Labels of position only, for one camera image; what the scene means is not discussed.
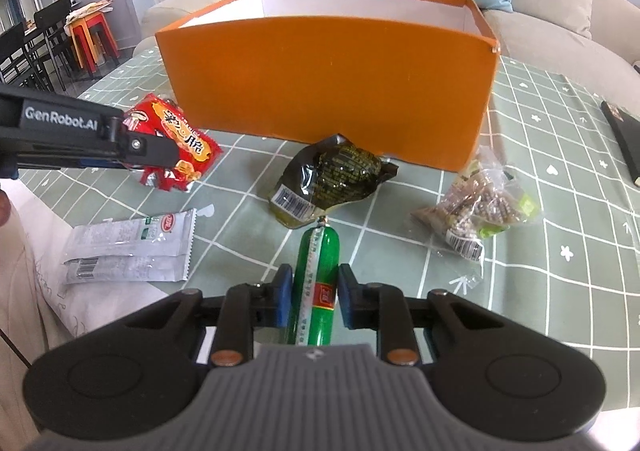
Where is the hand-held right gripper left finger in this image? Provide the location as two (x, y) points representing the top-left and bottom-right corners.
(127, 265), (293, 366)

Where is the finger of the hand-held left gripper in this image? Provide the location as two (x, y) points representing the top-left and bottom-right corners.
(102, 116), (179, 172)

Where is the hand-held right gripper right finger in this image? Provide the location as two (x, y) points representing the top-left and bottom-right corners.
(338, 263), (506, 366)

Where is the red cartoon snack bag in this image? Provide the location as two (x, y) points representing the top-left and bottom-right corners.
(122, 93), (222, 194)

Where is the green sausage stick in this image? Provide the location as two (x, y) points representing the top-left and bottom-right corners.
(285, 216), (342, 347)

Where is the orange cardboard box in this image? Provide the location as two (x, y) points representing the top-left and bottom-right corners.
(155, 0), (501, 172)

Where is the black dining chair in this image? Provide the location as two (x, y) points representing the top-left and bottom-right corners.
(32, 0), (76, 82)
(0, 21), (51, 92)

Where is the white clear snack packet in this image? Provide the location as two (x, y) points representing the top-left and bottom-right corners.
(62, 208), (197, 286)

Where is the red stool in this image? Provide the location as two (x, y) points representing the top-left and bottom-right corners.
(70, 12), (121, 72)

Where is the dark green snack packet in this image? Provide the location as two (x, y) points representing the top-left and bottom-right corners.
(269, 133), (400, 230)

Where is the brown nut packet green label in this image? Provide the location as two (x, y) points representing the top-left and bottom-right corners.
(411, 146), (541, 262)

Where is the green checkered tablecloth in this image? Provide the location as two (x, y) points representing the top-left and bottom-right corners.
(20, 36), (640, 367)

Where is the black notebook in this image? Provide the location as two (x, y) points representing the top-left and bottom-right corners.
(600, 100), (640, 189)

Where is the beige sofa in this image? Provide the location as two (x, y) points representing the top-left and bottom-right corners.
(132, 0), (640, 82)

